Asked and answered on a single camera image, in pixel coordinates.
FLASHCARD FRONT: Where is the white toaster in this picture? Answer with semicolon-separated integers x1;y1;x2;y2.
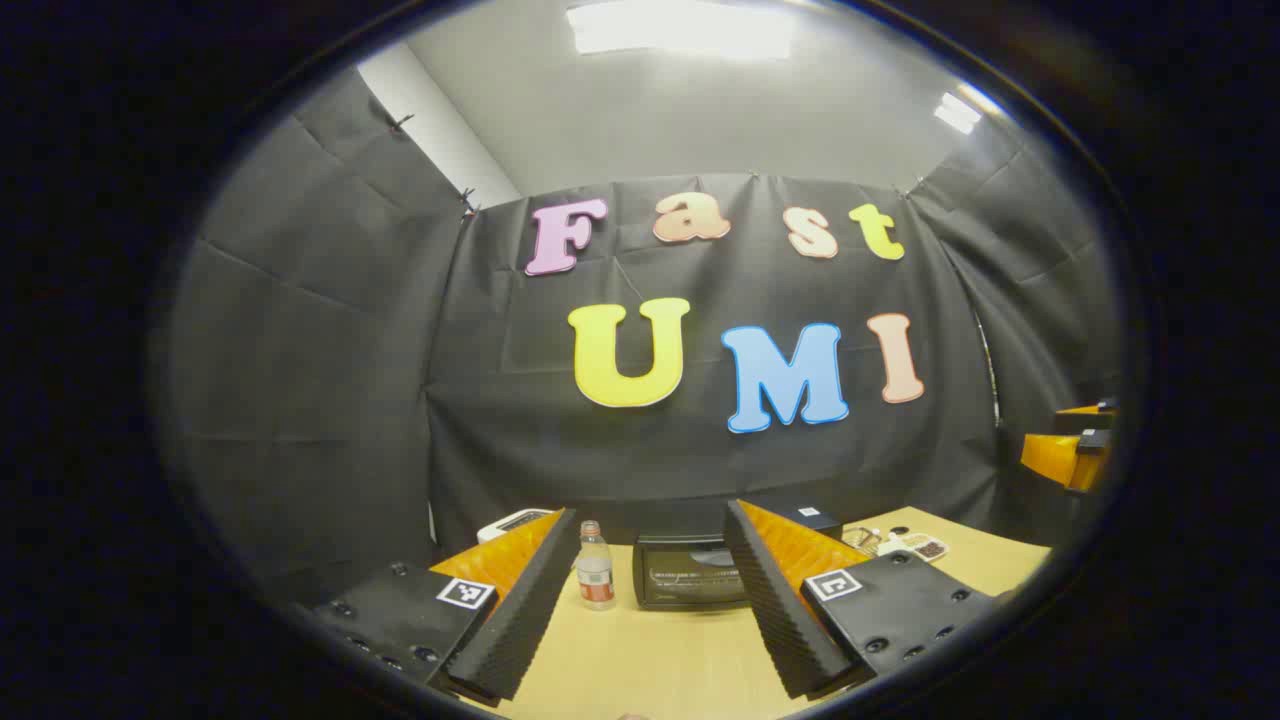
477;508;556;546

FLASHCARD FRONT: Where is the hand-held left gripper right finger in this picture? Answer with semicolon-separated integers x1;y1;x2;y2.
722;500;996;699

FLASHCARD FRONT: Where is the black electric oven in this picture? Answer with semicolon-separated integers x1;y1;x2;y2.
633;505;843;611

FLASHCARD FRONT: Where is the clear bottle with red label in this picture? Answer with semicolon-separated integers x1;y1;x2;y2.
575;520;618;611

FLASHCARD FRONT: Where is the white divided plate of beans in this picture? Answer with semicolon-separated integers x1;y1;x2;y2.
880;532;951;564

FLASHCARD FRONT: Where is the black backdrop cloth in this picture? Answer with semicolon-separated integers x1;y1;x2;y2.
165;65;1126;601

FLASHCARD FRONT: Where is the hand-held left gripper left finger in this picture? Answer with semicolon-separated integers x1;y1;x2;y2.
312;508;581;701

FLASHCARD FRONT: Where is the large ceiling light panel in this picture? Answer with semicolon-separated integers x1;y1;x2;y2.
565;0;796;59

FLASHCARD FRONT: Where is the small ceiling light panel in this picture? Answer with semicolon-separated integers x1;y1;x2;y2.
933;92;983;136

